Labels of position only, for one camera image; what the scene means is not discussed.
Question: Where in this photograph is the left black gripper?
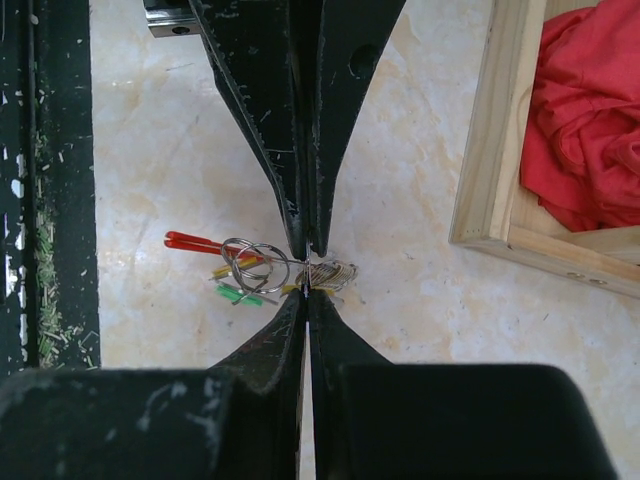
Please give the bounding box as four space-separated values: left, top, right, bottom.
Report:
144 0 306 258

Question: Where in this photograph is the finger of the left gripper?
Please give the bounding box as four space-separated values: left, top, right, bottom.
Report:
309 1 405 255

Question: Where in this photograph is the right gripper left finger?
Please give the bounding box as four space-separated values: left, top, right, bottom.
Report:
1 293 305 479

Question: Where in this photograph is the green tagged key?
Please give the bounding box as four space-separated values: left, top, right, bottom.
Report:
216 283 277 307

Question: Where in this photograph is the red crumpled shirt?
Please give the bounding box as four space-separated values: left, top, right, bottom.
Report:
520 1 639 232

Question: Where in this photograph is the wooden clothes rack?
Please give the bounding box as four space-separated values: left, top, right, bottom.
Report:
450 1 639 298

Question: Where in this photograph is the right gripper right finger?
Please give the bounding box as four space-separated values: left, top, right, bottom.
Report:
308 292 617 479

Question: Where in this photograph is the red handled metal key organizer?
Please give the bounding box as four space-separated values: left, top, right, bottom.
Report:
164 231 358 303

